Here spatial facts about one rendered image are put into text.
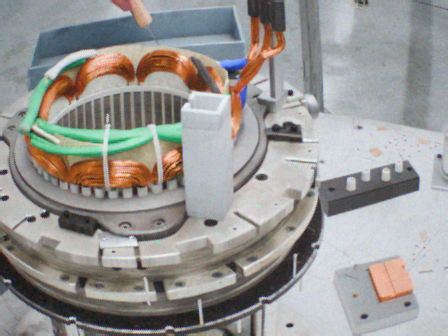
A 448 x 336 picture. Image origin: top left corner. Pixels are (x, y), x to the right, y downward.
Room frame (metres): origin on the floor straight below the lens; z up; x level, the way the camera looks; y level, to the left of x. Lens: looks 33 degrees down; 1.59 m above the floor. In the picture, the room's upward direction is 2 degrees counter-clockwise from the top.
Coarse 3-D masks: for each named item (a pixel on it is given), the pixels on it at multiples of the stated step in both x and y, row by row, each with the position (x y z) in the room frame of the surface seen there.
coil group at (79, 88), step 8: (96, 56) 0.89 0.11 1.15; (104, 56) 0.89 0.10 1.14; (112, 56) 0.89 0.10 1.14; (120, 56) 0.89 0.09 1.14; (88, 64) 0.89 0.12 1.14; (96, 64) 0.89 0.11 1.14; (112, 64) 0.89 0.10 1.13; (128, 64) 0.89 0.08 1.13; (80, 72) 0.88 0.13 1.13; (96, 72) 0.89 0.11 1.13; (104, 72) 0.89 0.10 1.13; (112, 72) 0.89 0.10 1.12; (120, 72) 0.89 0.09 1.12; (128, 72) 0.89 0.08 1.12; (80, 80) 0.88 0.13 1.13; (88, 80) 0.88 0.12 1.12; (128, 80) 0.89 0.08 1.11; (80, 88) 0.88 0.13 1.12
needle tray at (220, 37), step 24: (96, 24) 1.15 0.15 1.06; (120, 24) 1.15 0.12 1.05; (168, 24) 1.16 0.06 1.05; (192, 24) 1.16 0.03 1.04; (216, 24) 1.16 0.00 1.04; (240, 24) 1.11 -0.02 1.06; (48, 48) 1.15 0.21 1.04; (72, 48) 1.15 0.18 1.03; (96, 48) 1.15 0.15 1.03; (192, 48) 1.06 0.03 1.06; (216, 48) 1.06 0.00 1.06; (240, 48) 1.06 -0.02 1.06
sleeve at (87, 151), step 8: (144, 136) 0.73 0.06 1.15; (152, 136) 0.73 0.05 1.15; (32, 144) 0.76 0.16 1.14; (40, 144) 0.75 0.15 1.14; (112, 144) 0.73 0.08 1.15; (120, 144) 0.73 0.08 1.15; (128, 144) 0.73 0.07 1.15; (136, 144) 0.73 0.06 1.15; (48, 152) 0.74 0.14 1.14; (56, 152) 0.73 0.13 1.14; (64, 152) 0.73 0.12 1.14; (72, 152) 0.73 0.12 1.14; (80, 152) 0.73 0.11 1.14; (88, 152) 0.72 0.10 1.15; (96, 152) 0.72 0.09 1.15; (104, 152) 0.72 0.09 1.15; (112, 152) 0.72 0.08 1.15; (120, 152) 0.73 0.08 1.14
